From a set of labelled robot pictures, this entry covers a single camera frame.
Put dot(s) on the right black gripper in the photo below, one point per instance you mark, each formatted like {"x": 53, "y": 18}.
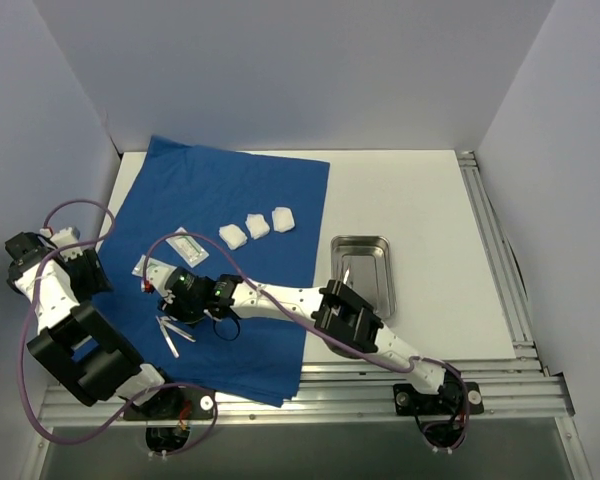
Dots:
{"x": 165, "y": 305}

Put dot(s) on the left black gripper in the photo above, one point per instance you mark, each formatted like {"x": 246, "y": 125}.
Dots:
{"x": 95, "y": 273}

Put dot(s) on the steel tweezers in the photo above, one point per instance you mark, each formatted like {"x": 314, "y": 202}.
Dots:
{"x": 170, "y": 328}

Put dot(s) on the suture packet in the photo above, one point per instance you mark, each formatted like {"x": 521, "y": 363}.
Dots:
{"x": 187, "y": 247}
{"x": 148, "y": 265}

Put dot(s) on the white gauze stack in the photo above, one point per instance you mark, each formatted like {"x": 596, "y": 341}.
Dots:
{"x": 257, "y": 226}
{"x": 283, "y": 219}
{"x": 233, "y": 236}

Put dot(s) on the steel instrument tray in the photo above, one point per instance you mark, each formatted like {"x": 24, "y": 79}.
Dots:
{"x": 363, "y": 263}

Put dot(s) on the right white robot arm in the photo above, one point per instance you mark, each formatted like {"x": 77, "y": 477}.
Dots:
{"x": 335, "y": 313}

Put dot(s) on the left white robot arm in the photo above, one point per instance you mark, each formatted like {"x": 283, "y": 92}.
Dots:
{"x": 74, "y": 342}

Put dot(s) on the blue surgical drape cloth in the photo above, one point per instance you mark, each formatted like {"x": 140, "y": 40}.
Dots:
{"x": 212, "y": 261}

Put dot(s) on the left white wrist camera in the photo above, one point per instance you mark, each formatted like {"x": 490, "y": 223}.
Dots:
{"x": 60, "y": 238}

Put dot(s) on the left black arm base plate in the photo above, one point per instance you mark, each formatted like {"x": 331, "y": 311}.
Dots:
{"x": 181, "y": 403}

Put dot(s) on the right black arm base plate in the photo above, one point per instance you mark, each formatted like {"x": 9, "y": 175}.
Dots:
{"x": 409, "y": 402}

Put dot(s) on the aluminium side rail frame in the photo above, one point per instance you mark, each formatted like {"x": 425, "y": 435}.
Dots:
{"x": 495, "y": 321}

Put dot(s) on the aluminium front rail frame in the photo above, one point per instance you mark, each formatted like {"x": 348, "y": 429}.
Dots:
{"x": 350, "y": 391}

